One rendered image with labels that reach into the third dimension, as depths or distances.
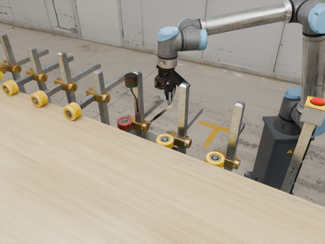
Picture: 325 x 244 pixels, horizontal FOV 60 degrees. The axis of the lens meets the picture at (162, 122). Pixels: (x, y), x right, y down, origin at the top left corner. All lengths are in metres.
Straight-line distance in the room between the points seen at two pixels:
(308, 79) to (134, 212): 1.09
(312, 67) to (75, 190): 1.23
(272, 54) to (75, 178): 3.23
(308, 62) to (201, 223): 0.96
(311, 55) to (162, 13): 3.04
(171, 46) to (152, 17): 3.18
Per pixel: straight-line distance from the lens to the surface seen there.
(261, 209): 1.11
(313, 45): 1.54
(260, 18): 1.51
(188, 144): 1.38
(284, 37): 3.88
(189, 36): 1.28
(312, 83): 1.65
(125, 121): 1.45
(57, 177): 1.23
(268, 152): 2.09
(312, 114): 1.10
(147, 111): 1.60
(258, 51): 3.99
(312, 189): 2.58
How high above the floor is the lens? 1.74
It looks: 36 degrees down
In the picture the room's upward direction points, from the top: 1 degrees counter-clockwise
